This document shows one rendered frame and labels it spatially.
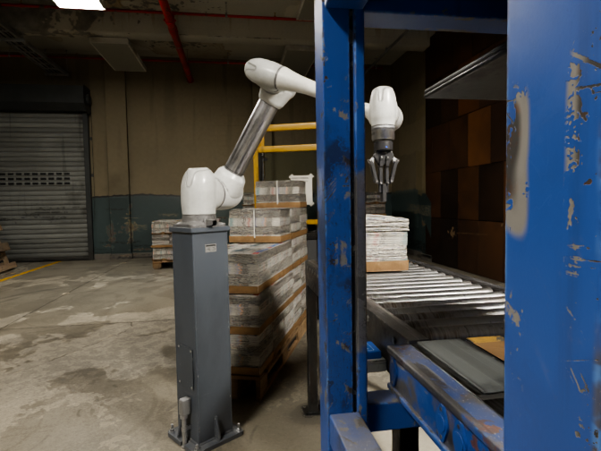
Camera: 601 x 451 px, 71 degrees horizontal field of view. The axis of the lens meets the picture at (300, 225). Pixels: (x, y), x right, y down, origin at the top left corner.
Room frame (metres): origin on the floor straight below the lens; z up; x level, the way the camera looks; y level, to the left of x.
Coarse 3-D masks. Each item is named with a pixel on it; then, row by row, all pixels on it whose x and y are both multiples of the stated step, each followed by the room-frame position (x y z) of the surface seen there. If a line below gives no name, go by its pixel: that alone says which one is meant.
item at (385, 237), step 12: (372, 228) 1.78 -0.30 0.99; (384, 228) 1.78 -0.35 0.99; (396, 228) 1.79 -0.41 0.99; (408, 228) 1.80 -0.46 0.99; (372, 240) 1.79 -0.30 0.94; (384, 240) 1.79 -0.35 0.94; (396, 240) 1.80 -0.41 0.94; (372, 252) 1.78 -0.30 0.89; (384, 252) 1.79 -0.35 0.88; (396, 252) 1.80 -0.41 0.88
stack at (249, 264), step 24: (288, 240) 3.13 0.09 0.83; (240, 264) 2.33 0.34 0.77; (264, 264) 2.43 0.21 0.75; (288, 264) 3.03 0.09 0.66; (288, 288) 2.99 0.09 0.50; (240, 312) 2.34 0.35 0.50; (264, 312) 2.42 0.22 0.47; (288, 312) 3.00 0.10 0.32; (240, 336) 2.34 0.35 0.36; (264, 336) 2.43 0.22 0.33; (240, 360) 2.34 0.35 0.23; (264, 360) 2.41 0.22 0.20; (240, 384) 2.38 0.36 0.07; (264, 384) 2.39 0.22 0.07
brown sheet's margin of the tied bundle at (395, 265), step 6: (372, 264) 1.78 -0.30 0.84; (378, 264) 1.78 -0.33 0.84; (384, 264) 1.78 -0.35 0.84; (390, 264) 1.79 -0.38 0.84; (396, 264) 1.79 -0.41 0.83; (402, 264) 1.79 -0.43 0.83; (408, 264) 1.80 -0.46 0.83; (372, 270) 1.78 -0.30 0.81; (378, 270) 1.78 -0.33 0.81; (384, 270) 1.78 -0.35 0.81; (390, 270) 1.79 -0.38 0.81; (396, 270) 1.79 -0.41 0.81
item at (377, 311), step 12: (312, 264) 2.07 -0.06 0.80; (312, 276) 2.02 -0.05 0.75; (312, 288) 2.02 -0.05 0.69; (372, 300) 1.29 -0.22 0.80; (372, 312) 1.14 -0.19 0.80; (384, 312) 1.14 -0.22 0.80; (372, 324) 1.14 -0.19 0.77; (384, 324) 1.05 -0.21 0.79; (396, 324) 1.03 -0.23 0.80; (372, 336) 1.14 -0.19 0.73; (384, 336) 1.05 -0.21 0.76; (396, 336) 0.97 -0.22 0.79; (408, 336) 0.93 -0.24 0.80; (420, 336) 0.93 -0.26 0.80; (384, 348) 1.05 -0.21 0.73
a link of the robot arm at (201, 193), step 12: (192, 168) 1.94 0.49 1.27; (204, 168) 1.95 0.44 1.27; (192, 180) 1.91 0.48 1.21; (204, 180) 1.92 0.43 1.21; (216, 180) 2.01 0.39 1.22; (192, 192) 1.90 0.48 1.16; (204, 192) 1.91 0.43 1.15; (216, 192) 1.98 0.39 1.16; (192, 204) 1.90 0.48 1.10; (204, 204) 1.91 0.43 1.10; (216, 204) 1.99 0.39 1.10
